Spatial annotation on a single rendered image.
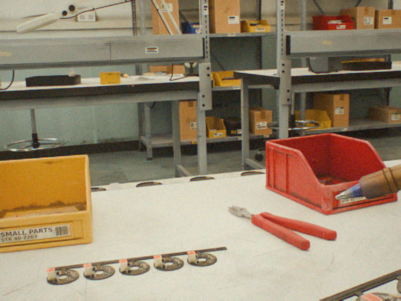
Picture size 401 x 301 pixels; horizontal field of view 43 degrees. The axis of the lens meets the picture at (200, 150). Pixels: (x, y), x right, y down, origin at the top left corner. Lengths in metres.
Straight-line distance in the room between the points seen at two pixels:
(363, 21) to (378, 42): 2.00
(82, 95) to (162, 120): 2.23
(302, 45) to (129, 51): 0.90
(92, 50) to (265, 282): 2.12
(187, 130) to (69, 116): 1.06
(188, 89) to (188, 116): 1.72
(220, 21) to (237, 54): 0.57
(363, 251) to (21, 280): 0.28
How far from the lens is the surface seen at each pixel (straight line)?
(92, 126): 4.62
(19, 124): 4.62
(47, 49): 2.44
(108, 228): 0.52
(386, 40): 3.00
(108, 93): 2.49
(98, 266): 0.43
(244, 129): 3.36
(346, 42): 2.87
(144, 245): 0.47
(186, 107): 4.29
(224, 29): 4.38
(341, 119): 4.90
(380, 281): 0.26
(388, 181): 0.17
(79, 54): 2.44
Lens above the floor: 0.93
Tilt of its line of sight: 12 degrees down
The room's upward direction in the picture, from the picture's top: 2 degrees counter-clockwise
